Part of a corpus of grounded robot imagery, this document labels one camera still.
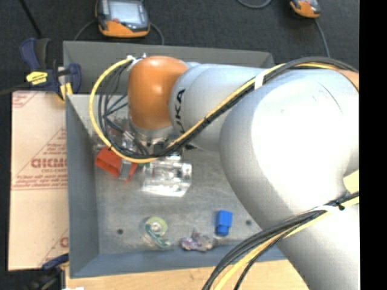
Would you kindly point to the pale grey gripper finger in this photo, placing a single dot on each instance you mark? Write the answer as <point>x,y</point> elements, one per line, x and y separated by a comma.
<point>124,170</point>

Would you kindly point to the orange-red flat block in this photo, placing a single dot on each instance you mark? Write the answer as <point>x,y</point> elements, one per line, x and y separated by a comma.
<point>107,162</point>

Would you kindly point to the grey metal bin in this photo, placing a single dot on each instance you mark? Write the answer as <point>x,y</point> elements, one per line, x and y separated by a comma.
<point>127,204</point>

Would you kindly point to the green and clear tape dispenser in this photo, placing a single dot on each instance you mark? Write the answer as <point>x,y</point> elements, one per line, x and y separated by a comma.
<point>154,226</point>

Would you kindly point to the brown cardboard board, red print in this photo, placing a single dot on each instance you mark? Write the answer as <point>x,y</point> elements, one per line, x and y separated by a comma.
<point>36,150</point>

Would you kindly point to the purple crumpled packet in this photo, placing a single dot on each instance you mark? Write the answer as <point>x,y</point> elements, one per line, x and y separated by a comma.
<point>196,243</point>

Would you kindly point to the blue block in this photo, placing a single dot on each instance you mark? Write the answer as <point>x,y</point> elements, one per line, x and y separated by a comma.
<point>223,222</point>

